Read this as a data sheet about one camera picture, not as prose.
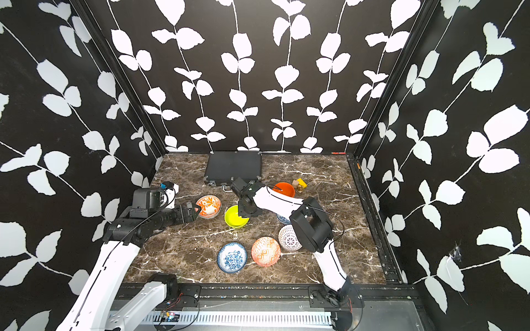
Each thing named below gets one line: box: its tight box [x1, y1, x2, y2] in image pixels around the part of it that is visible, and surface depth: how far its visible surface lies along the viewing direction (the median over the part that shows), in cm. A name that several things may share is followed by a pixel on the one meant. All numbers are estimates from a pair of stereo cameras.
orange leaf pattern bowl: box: [195, 195, 222, 219], surface depth 97 cm
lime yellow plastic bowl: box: [224, 204, 250, 229], surface depth 92 cm
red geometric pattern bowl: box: [251, 236, 281, 267], surface depth 85 cm
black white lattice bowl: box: [278, 224, 303, 252], surface depth 88 cm
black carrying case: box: [204, 151, 263, 187], surface depth 112 cm
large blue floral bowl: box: [216, 242, 248, 274], surface depth 83 cm
